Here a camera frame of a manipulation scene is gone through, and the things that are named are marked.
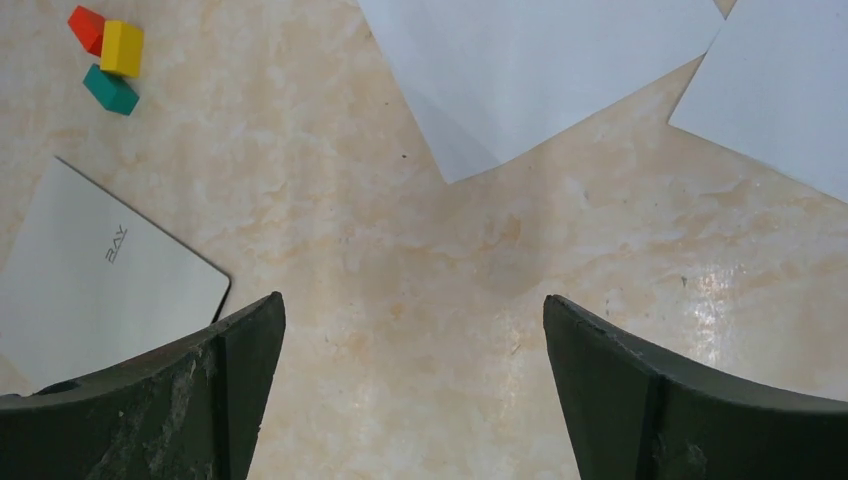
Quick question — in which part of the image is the red wooden block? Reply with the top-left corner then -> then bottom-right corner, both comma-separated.
67,5 -> 105,57

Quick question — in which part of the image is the teal wooden block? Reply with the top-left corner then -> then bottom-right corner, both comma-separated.
83,64 -> 139,116

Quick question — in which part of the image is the yellow wooden block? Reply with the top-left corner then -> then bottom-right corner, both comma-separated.
100,20 -> 144,78

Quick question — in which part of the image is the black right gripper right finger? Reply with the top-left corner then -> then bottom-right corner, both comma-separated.
543,295 -> 847,479

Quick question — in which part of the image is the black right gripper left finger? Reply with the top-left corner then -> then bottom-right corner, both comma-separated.
1,292 -> 286,479

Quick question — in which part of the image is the black file folder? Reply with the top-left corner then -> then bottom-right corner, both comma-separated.
1,158 -> 231,392

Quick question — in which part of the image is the white paper sheet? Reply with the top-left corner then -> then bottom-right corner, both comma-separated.
669,0 -> 847,201
360,0 -> 724,183

